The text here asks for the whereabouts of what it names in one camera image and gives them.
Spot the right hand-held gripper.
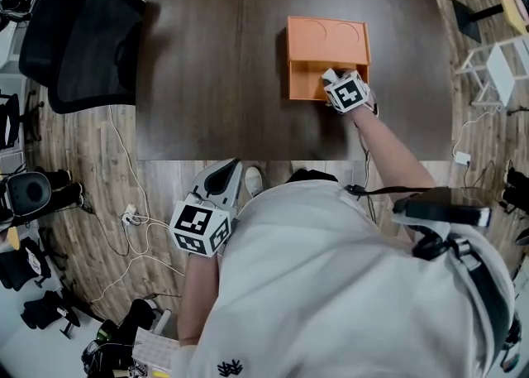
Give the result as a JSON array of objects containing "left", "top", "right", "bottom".
[{"left": 322, "top": 69, "right": 370, "bottom": 115}]

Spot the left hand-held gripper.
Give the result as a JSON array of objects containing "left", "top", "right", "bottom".
[{"left": 169, "top": 158, "right": 244, "bottom": 259}]

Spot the orange drawer box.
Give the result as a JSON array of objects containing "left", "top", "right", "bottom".
[{"left": 282, "top": 16, "right": 372, "bottom": 103}]

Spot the person's right forearm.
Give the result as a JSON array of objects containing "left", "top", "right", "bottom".
[{"left": 350, "top": 107, "right": 437, "bottom": 194}]

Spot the person's left forearm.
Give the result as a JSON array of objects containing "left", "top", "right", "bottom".
[{"left": 178, "top": 254, "right": 220, "bottom": 347}]

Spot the person's white shoe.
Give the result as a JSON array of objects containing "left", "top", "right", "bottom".
[{"left": 245, "top": 165, "right": 265, "bottom": 199}]

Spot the person's black trouser leg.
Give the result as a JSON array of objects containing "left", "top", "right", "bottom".
[{"left": 287, "top": 169, "right": 338, "bottom": 185}]

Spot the white power strip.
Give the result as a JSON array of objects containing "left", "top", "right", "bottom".
[{"left": 122, "top": 202, "right": 142, "bottom": 227}]

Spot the person's white shirt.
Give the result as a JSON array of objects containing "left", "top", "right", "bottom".
[{"left": 171, "top": 179, "right": 517, "bottom": 378}]

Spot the black smartphone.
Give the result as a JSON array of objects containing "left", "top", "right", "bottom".
[{"left": 392, "top": 187, "right": 493, "bottom": 227}]

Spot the white paper sheet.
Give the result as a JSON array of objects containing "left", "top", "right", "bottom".
[{"left": 134, "top": 328, "right": 179, "bottom": 371}]

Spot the grey backed office chair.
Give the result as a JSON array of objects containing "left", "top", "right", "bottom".
[{"left": 0, "top": 171, "right": 53, "bottom": 224}]

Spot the black mesh office chair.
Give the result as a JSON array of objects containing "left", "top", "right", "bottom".
[{"left": 18, "top": 0, "right": 146, "bottom": 115}]

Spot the black cloth bundle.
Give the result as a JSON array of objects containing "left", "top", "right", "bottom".
[
  {"left": 22, "top": 291, "right": 79, "bottom": 330},
  {"left": 0, "top": 237, "right": 53, "bottom": 290}
]

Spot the black swivel chair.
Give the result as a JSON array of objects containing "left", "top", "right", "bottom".
[{"left": 0, "top": 93, "right": 45, "bottom": 152}]

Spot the black chest harness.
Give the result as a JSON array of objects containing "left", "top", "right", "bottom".
[{"left": 412, "top": 231, "right": 517, "bottom": 352}]

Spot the long white floor cable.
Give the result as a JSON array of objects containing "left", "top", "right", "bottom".
[{"left": 90, "top": 105, "right": 186, "bottom": 304}]

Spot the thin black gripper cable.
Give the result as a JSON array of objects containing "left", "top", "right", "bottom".
[{"left": 345, "top": 184, "right": 427, "bottom": 196}]

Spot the white adapter cable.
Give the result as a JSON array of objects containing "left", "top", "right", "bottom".
[{"left": 452, "top": 109, "right": 502, "bottom": 158}]

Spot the white frame chair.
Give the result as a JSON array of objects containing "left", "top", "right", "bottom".
[{"left": 454, "top": 35, "right": 529, "bottom": 109}]

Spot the yellow top pedestal table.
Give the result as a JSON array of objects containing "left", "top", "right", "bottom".
[{"left": 450, "top": 0, "right": 529, "bottom": 43}]

